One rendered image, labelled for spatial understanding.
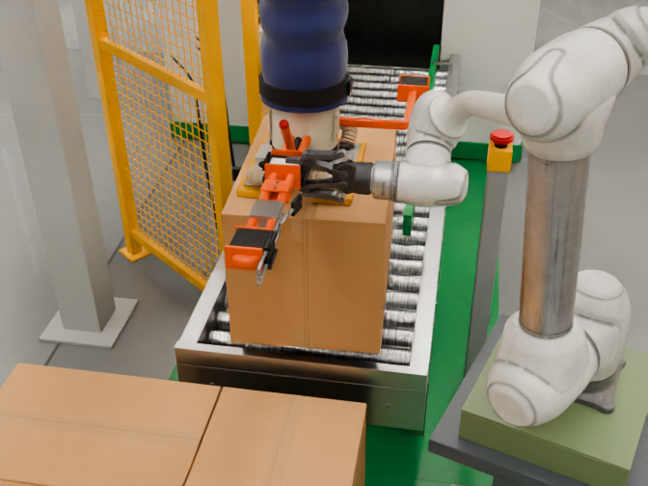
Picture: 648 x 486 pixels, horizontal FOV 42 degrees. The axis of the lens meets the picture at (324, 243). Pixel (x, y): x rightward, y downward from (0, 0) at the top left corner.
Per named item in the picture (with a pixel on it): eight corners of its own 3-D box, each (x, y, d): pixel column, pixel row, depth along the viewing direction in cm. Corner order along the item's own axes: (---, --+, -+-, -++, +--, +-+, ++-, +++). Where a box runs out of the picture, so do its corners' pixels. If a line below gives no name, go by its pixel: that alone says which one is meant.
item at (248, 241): (236, 246, 170) (234, 225, 168) (272, 249, 169) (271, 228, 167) (226, 268, 163) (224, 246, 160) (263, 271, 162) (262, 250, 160)
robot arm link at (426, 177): (395, 213, 191) (402, 165, 198) (464, 219, 189) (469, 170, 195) (395, 187, 182) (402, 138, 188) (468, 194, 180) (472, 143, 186)
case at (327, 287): (269, 227, 275) (264, 114, 253) (391, 234, 270) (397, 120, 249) (230, 342, 224) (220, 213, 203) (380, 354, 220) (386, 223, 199)
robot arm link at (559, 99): (597, 394, 173) (541, 459, 160) (527, 363, 182) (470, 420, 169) (646, 32, 130) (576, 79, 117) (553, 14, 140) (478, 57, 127)
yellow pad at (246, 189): (264, 140, 238) (264, 123, 236) (299, 143, 237) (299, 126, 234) (235, 197, 210) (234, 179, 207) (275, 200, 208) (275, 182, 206)
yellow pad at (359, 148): (331, 145, 236) (331, 128, 233) (366, 147, 234) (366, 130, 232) (310, 202, 207) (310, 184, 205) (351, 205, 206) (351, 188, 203)
